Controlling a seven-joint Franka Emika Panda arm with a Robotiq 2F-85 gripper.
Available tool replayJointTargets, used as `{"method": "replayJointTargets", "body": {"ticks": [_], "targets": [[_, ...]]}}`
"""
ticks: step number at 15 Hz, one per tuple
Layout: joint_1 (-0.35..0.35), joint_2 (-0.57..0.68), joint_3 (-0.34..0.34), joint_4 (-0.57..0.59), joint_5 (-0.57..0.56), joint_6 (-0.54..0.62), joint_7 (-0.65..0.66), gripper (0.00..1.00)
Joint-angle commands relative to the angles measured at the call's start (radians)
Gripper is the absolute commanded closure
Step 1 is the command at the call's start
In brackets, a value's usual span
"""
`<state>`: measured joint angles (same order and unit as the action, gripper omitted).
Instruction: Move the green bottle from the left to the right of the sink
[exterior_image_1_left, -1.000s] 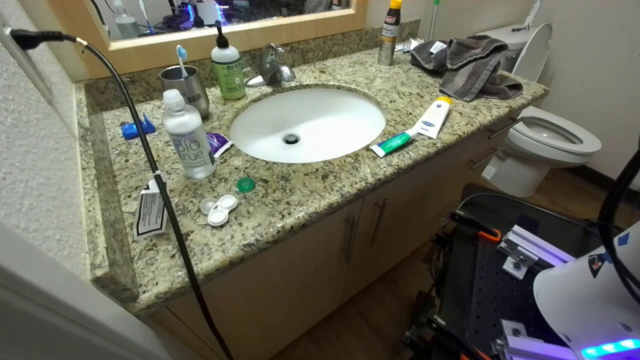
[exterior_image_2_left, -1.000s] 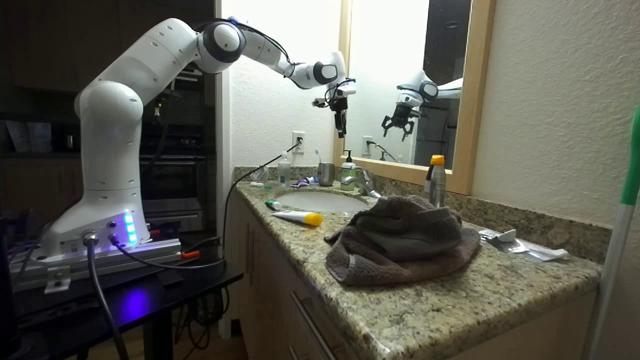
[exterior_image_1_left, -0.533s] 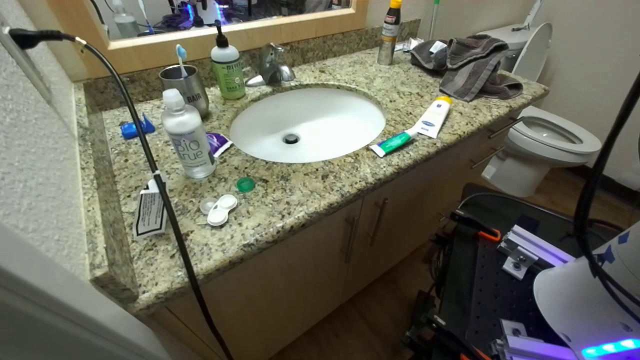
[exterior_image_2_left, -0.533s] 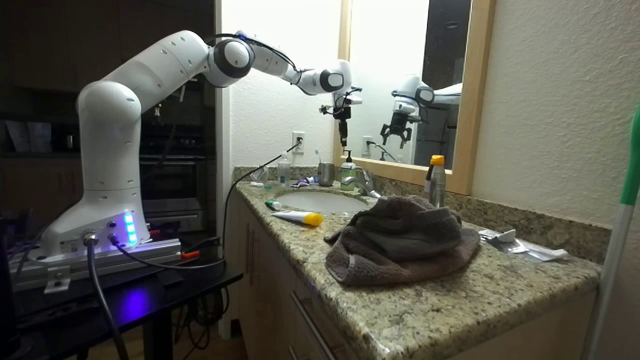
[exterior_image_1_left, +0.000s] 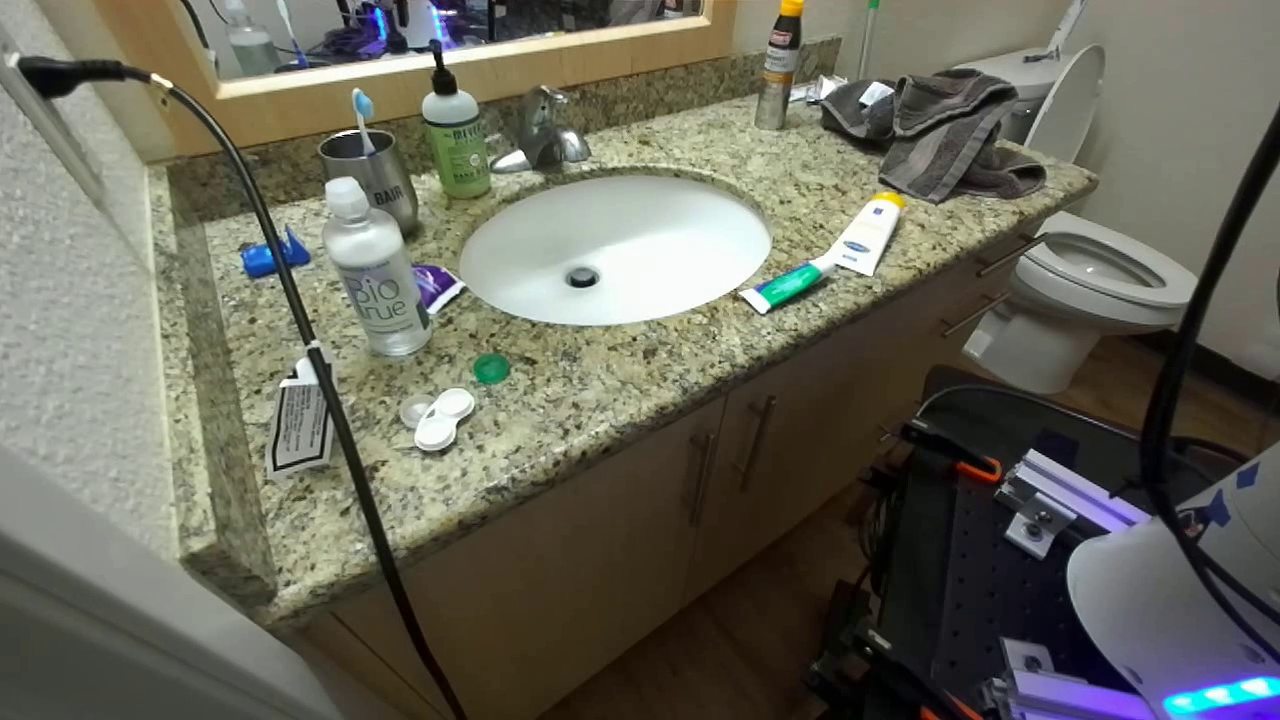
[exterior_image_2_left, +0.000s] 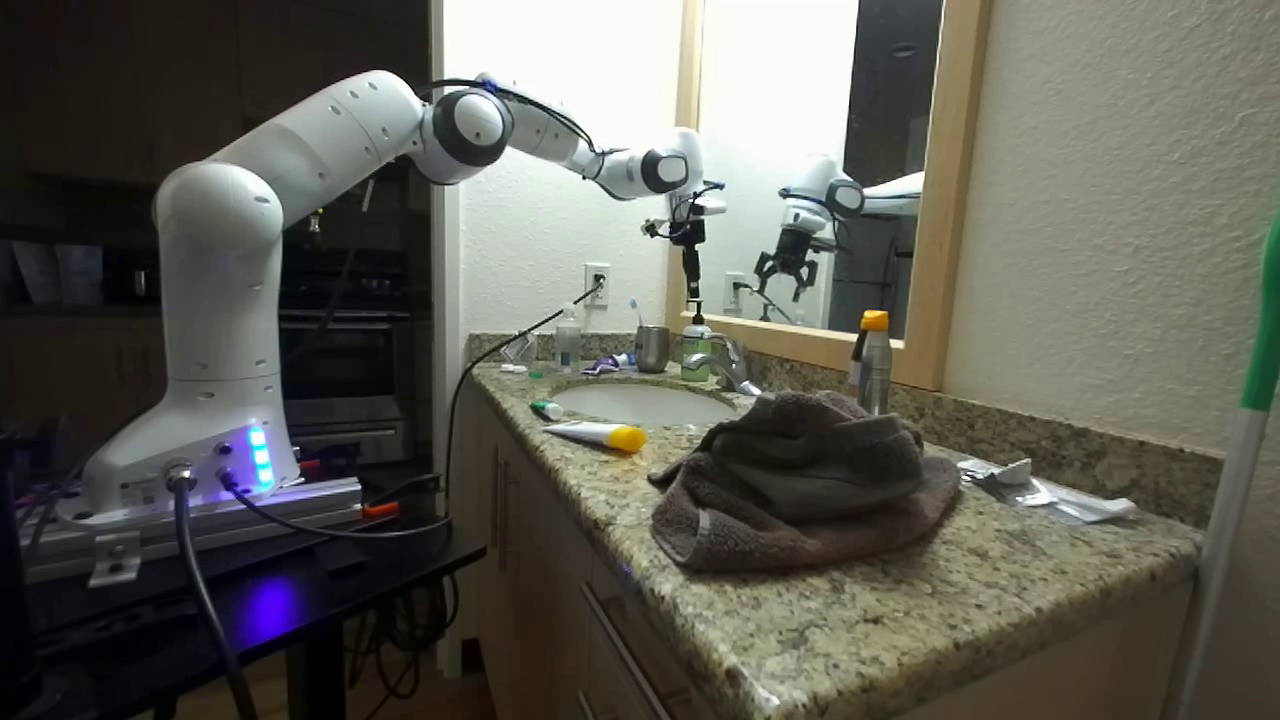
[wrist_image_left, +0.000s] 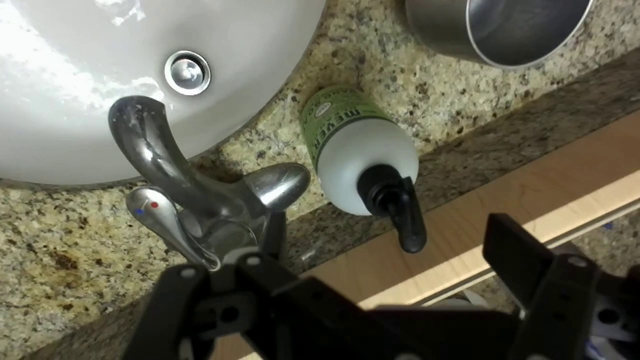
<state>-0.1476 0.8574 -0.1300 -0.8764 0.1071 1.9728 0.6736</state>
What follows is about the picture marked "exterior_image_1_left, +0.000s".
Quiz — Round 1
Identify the cabinet door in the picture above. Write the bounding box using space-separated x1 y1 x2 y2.
300 397 728 720
684 236 1031 605

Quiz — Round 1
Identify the drawer handle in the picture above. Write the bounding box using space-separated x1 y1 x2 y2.
940 292 1011 339
976 232 1047 279

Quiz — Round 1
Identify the white toilet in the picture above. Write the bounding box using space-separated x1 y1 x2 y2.
952 42 1199 396

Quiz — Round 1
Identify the cabinet door handle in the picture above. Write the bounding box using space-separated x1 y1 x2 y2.
688 430 717 529
738 395 778 493

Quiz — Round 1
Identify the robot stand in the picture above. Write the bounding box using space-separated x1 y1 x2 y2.
806 364 1251 720

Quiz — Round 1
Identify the wall socket plate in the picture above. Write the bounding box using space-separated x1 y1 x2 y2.
0 45 109 216

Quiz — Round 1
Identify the chrome tap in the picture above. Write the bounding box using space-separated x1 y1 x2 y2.
490 85 592 175

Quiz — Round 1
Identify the green soap pump bottle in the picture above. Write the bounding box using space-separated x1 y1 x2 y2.
421 40 493 200

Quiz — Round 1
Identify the white contact lens case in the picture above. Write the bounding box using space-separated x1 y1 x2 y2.
399 387 477 453

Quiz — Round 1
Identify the white oval sink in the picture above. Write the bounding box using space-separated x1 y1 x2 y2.
458 174 774 327

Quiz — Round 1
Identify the white cable tag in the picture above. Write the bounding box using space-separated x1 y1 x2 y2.
266 343 336 482

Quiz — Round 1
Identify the steel tumbler cup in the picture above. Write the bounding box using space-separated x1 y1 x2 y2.
318 129 421 239

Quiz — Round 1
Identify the grey towel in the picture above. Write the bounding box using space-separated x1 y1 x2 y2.
820 68 1048 205

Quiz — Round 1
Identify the white yellow lotion tube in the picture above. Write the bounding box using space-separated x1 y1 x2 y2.
832 191 907 277

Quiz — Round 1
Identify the purple packet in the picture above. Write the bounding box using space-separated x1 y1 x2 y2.
411 263 468 313

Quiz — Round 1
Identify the clear lens solution bottle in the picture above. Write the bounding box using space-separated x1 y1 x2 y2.
321 177 434 358

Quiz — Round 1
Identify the black cable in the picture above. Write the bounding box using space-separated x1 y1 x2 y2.
1140 105 1280 661
16 55 469 720

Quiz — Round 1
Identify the wood framed mirror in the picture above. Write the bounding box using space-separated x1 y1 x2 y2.
92 0 739 161

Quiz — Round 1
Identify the blue white toothbrush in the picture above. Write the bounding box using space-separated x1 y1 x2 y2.
351 88 378 157

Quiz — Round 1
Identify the green white toothpaste tube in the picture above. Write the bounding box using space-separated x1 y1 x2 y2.
737 259 841 315

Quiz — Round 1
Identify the black yellow spray can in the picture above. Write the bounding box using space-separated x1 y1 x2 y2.
754 0 805 132

